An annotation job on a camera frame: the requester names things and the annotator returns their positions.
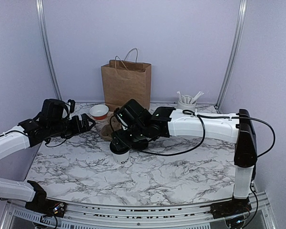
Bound front aluminium rail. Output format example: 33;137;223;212
0;192;278;229

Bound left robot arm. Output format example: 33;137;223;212
0;99;96;217

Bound orange and white bowl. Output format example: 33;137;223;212
89;104;109;120

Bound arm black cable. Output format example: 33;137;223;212
0;130;72;147
109;109;276;159

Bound aluminium frame post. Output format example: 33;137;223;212
215;0;247;110
36;0;62;100

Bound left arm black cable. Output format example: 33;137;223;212
0;130;72;147

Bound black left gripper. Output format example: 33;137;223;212
48;113;95;139

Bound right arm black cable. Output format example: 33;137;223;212
109;109;276;159

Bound brown paper bag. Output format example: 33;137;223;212
101;56;152;112

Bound brown pulp cup carrier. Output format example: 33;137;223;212
100;117;122;141

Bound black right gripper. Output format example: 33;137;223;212
111;124;148;150

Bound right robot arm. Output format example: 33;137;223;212
110;99;257;219

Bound black plastic cup lid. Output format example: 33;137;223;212
110;142;129;155

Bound white ribbed straw holder cup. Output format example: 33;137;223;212
177;100;196;111

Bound white wrapped straws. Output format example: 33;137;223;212
176;91;204;105

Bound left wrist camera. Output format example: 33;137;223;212
66;99;76;118

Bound white paper coffee cup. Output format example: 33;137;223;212
113;151;129;165

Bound right aluminium frame post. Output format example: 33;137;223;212
215;0;247;110

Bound left aluminium frame post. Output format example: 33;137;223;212
36;0;62;100

